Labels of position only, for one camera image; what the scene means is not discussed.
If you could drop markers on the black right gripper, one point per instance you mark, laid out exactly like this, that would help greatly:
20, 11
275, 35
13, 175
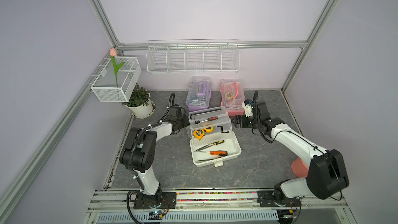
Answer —
236, 123

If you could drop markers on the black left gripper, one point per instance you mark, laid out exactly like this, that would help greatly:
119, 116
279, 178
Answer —
186, 123

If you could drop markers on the pink toolbox clear lid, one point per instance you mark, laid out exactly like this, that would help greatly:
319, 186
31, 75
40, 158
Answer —
233, 107

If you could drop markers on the purple toolbox clear lid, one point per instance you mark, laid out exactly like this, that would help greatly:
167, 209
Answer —
199, 93

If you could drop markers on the white toolbox clear lid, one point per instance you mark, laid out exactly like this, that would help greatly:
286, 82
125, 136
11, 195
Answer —
212, 141

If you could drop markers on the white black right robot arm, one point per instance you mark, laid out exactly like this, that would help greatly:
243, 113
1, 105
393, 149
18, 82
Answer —
327, 174

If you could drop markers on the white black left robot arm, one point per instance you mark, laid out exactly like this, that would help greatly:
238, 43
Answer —
138, 152

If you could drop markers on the yellow tape measure in pink box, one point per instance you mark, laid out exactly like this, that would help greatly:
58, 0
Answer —
230, 96

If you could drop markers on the potted green plant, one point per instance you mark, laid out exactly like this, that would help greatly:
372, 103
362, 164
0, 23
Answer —
140, 103

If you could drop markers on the small white mesh basket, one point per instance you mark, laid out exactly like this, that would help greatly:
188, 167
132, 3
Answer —
104, 85

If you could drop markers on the pink watering can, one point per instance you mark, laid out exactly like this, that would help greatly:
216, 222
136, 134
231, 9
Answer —
300, 168

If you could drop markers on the pink artificial tulip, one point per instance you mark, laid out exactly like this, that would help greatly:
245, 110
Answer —
116, 66

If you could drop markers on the long white wire basket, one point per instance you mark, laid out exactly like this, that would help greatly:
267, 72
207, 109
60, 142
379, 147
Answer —
193, 56

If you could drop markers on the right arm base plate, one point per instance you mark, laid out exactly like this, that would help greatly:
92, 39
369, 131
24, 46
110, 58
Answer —
275, 198

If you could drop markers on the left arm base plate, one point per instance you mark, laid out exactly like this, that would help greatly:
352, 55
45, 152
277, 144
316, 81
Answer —
164, 200

